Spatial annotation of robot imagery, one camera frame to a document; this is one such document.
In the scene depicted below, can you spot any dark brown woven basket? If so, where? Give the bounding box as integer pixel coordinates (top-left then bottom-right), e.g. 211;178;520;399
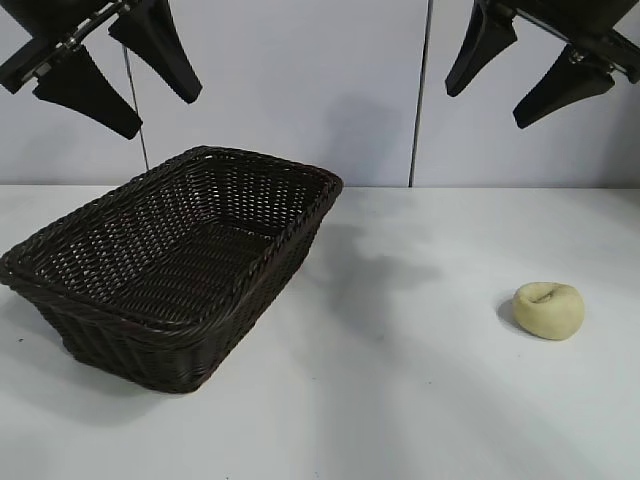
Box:
0;144;345;394

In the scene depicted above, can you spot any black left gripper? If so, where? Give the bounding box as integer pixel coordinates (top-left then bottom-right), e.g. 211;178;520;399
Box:
0;0;204;141

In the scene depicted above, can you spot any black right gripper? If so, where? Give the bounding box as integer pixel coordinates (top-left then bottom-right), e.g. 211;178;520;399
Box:
444;0;640;130

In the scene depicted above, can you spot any pale yellow egg yolk pastry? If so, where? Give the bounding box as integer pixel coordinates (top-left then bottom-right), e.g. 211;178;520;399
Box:
511;281;586;341

